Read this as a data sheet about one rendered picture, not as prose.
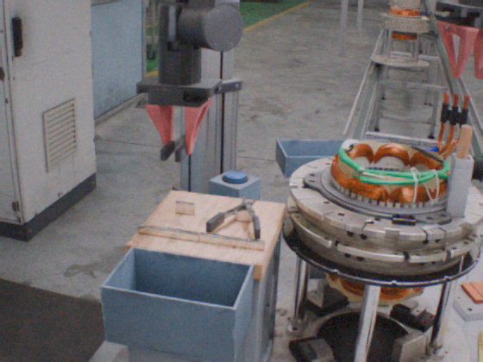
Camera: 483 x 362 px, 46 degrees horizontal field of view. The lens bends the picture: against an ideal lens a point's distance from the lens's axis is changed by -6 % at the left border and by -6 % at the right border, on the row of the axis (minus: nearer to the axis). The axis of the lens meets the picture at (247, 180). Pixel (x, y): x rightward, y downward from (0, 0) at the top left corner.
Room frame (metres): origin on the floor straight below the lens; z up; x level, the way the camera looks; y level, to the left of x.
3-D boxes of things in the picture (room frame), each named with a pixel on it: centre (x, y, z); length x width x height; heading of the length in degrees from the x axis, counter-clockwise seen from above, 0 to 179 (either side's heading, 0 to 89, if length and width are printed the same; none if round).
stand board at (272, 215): (0.79, 0.05, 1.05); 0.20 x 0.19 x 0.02; 169
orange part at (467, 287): (1.03, -0.50, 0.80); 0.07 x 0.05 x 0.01; 11
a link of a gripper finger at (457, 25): (0.78, -0.29, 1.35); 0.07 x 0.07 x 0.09; 20
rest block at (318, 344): (0.80, -0.13, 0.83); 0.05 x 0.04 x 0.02; 20
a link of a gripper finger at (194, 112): (0.77, 0.09, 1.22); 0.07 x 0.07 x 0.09; 80
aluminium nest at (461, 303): (1.02, -0.48, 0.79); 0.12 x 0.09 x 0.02; 11
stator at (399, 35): (3.78, -0.96, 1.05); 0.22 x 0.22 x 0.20
